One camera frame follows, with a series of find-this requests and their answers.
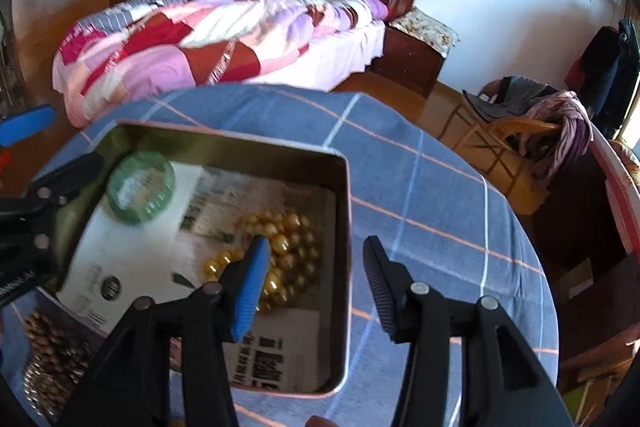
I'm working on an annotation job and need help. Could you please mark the gold pearl necklace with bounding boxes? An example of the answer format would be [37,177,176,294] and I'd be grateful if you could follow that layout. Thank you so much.
[203,209,322,313]

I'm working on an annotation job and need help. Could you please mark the silver metallic bead strand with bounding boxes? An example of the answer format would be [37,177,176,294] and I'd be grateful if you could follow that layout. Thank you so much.
[23,351,77,425]

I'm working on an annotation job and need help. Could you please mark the purple striped garment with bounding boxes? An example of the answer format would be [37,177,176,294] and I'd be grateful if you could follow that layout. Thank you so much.
[525,90,593,185]

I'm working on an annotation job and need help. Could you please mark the blue plaid tablecloth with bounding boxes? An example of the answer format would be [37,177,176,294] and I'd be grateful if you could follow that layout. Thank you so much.
[1,84,559,426]

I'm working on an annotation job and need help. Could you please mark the pink metal tin box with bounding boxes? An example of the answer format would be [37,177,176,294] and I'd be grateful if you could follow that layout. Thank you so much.
[55,120,352,398]

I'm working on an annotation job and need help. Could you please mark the pink padded window bench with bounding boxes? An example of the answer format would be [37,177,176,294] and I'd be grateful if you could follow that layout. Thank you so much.
[590,126,640,260]

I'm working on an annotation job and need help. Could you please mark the wicker chair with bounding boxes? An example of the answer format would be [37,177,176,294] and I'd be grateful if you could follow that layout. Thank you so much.
[437,94,561,198]

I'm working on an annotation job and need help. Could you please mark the white paper booklet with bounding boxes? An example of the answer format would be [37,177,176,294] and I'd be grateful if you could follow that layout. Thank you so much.
[58,162,335,393]

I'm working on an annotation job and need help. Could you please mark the floral cushion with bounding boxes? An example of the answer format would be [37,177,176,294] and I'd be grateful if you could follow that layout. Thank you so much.
[390,6,460,58]

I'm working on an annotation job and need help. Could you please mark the brown wooden bead strand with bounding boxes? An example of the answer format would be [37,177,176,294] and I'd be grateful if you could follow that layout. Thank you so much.
[25,310,92,389]

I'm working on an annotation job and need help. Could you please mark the green jade bracelet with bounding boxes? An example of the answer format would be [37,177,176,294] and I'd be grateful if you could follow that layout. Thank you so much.
[105,149,177,225]

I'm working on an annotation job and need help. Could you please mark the bed with patchwork quilt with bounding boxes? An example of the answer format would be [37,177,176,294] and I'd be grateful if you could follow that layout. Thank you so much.
[51,0,384,129]

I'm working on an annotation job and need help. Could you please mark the grey garment on chair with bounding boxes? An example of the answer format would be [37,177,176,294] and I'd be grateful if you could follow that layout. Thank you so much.
[462,76,558,124]

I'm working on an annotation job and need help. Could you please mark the dark hanging coats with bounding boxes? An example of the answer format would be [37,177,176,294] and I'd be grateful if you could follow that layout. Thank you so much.
[564,18,639,139]

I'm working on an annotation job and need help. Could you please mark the dark wood nightstand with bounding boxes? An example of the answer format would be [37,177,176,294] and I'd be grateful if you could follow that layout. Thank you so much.
[370,26,445,98]

